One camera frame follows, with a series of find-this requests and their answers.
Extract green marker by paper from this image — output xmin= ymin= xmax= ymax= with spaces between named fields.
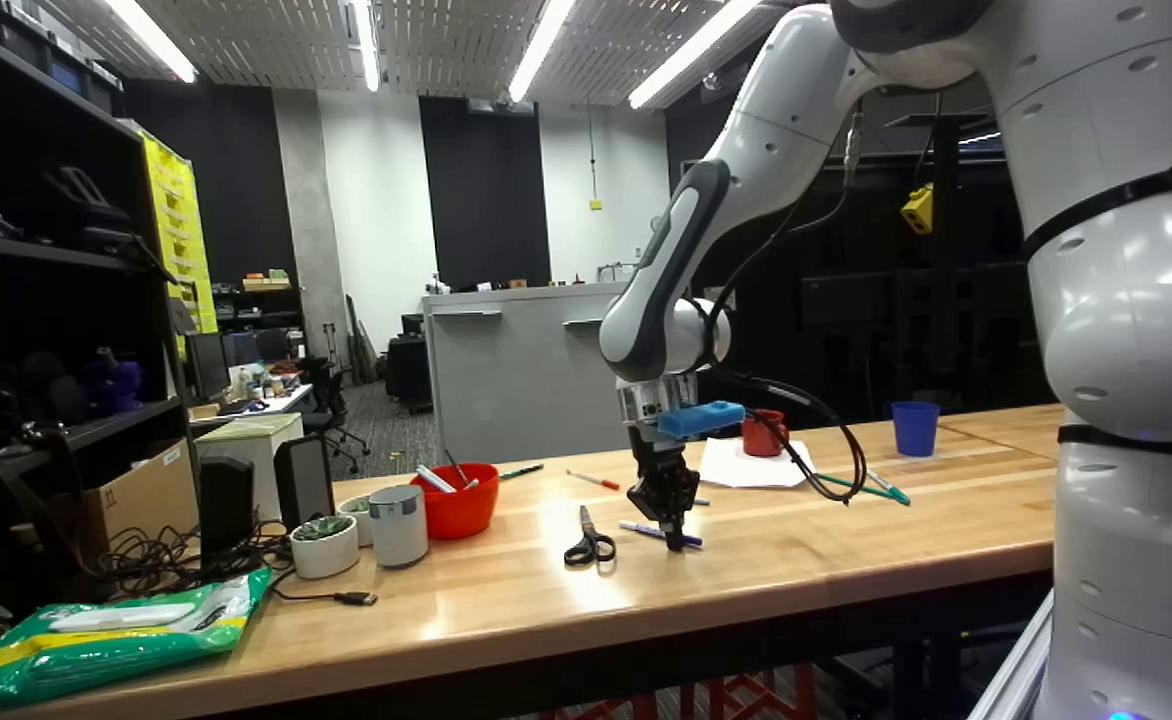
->
xmin=822 ymin=473 xmax=912 ymax=510

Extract black shelving unit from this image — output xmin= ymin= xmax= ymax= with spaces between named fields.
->
xmin=0 ymin=16 xmax=188 ymax=623

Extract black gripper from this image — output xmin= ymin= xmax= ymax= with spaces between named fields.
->
xmin=627 ymin=429 xmax=701 ymax=552

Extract purple cap white marker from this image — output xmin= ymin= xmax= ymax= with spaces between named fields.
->
xmin=620 ymin=520 xmax=703 ymax=548

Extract grey metal cabinet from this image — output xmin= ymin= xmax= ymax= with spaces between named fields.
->
xmin=424 ymin=286 xmax=623 ymax=460

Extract small white planter pot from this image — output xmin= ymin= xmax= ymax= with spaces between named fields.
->
xmin=288 ymin=518 xmax=359 ymax=581

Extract black scissors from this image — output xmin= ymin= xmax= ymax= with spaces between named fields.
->
xmin=565 ymin=510 xmax=617 ymax=567

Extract black usb plug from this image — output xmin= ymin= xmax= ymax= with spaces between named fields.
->
xmin=274 ymin=590 xmax=378 ymax=609

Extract green wipes packet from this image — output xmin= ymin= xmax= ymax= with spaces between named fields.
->
xmin=0 ymin=567 xmax=272 ymax=703

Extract red mug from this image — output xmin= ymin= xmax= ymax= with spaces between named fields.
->
xmin=738 ymin=410 xmax=786 ymax=456

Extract blue plastic cup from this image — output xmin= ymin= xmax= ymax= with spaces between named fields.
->
xmin=891 ymin=400 xmax=941 ymax=456

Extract red bowl cup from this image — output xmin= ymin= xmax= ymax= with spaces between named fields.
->
xmin=412 ymin=464 xmax=500 ymax=541

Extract cardboard box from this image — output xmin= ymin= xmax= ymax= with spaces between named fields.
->
xmin=80 ymin=440 xmax=198 ymax=561

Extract red pen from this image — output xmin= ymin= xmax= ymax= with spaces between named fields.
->
xmin=569 ymin=467 xmax=623 ymax=492

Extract white paper sheet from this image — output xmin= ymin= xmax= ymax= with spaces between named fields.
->
xmin=701 ymin=436 xmax=808 ymax=489

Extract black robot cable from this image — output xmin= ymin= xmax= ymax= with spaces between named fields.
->
xmin=686 ymin=103 xmax=874 ymax=510

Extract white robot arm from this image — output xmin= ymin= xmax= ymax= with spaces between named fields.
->
xmin=600 ymin=0 xmax=1172 ymax=720

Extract white grey cylinder cup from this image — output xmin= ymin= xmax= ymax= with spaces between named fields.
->
xmin=366 ymin=483 xmax=429 ymax=567

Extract black speaker box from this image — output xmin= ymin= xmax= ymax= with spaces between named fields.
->
xmin=198 ymin=460 xmax=250 ymax=571

